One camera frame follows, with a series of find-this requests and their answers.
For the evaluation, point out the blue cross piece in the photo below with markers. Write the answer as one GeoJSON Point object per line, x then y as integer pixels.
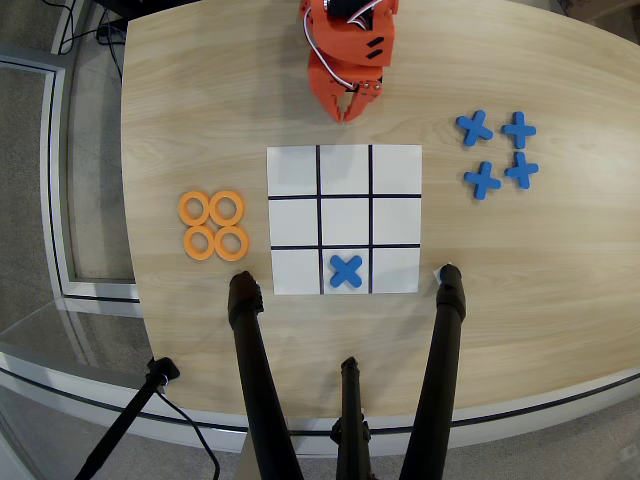
{"type": "Point", "coordinates": [519, 130]}
{"type": "Point", "coordinates": [521, 170]}
{"type": "Point", "coordinates": [346, 271]}
{"type": "Point", "coordinates": [481, 181]}
{"type": "Point", "coordinates": [475, 127]}

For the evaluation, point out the grey metal floor frame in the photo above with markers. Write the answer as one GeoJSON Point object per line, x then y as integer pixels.
{"type": "Point", "coordinates": [55, 175]}

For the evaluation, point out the black stand pole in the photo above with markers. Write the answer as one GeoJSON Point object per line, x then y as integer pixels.
{"type": "Point", "coordinates": [125, 415]}

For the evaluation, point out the thick black tripod leg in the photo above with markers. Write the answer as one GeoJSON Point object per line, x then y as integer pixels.
{"type": "Point", "coordinates": [440, 360]}
{"type": "Point", "coordinates": [255, 360]}

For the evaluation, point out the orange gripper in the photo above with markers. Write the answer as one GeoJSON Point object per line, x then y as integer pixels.
{"type": "Point", "coordinates": [327, 86]}

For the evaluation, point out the thin black tripod leg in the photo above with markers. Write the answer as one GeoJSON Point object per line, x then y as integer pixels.
{"type": "Point", "coordinates": [351, 410]}

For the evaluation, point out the white tic-tac-toe grid sheet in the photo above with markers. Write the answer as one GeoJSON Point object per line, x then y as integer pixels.
{"type": "Point", "coordinates": [295, 172]}

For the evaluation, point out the small white tag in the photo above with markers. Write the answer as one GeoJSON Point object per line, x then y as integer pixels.
{"type": "Point", "coordinates": [436, 275]}

